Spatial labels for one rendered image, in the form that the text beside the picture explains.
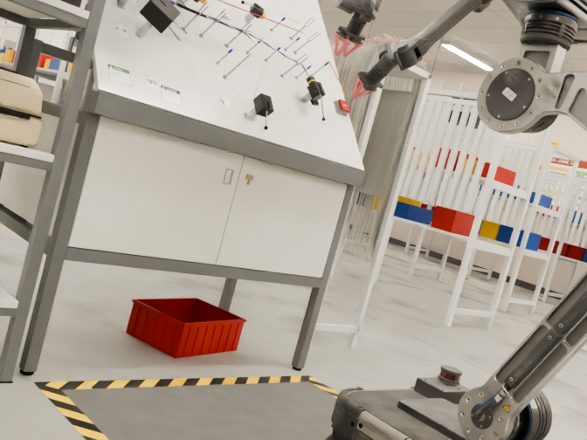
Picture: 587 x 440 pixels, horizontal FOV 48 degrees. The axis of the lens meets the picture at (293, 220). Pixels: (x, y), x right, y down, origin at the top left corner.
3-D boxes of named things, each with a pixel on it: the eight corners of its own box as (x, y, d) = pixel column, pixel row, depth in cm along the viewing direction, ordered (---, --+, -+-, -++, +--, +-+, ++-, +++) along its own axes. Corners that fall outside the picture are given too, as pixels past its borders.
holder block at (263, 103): (248, 137, 225) (267, 122, 219) (242, 107, 230) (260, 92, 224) (258, 140, 228) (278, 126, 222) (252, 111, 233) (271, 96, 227)
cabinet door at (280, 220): (322, 278, 271) (348, 185, 268) (217, 265, 233) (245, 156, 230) (319, 276, 272) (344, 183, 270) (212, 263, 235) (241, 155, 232)
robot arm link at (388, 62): (388, 56, 229) (400, 65, 231) (387, 46, 234) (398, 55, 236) (374, 70, 233) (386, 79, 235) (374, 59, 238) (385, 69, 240)
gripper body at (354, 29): (336, 30, 241) (346, 11, 237) (352, 33, 249) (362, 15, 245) (348, 39, 238) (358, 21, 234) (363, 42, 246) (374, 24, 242)
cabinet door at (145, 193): (215, 264, 233) (244, 156, 230) (68, 246, 196) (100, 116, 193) (212, 263, 235) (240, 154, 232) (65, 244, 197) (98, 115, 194)
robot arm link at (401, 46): (407, 44, 227) (416, 65, 232) (405, 29, 236) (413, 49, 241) (375, 58, 231) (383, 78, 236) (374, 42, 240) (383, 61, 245)
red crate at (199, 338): (238, 351, 280) (246, 319, 279) (175, 360, 247) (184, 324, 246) (189, 327, 296) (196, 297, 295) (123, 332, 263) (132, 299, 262)
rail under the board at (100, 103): (362, 188, 268) (366, 172, 268) (93, 113, 187) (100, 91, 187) (352, 185, 272) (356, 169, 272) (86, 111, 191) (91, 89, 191)
